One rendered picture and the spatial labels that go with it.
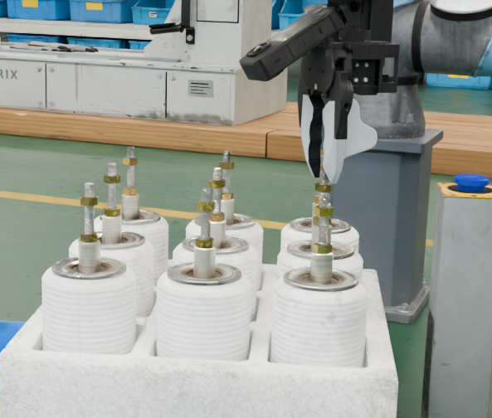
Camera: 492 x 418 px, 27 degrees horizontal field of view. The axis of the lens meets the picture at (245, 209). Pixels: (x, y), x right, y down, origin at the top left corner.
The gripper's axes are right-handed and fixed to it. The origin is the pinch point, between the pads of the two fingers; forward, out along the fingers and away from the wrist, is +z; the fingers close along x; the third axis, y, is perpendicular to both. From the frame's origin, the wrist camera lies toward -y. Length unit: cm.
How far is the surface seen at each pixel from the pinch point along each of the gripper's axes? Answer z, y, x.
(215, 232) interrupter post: 7.5, -10.2, 4.6
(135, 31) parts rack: 12, 149, 507
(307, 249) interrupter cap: 9.4, -0.3, 1.2
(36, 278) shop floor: 34, -12, 83
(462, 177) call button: 1.5, 17.7, -2.1
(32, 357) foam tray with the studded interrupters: 16.5, -32.6, -3.4
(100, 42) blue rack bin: 21, 133, 527
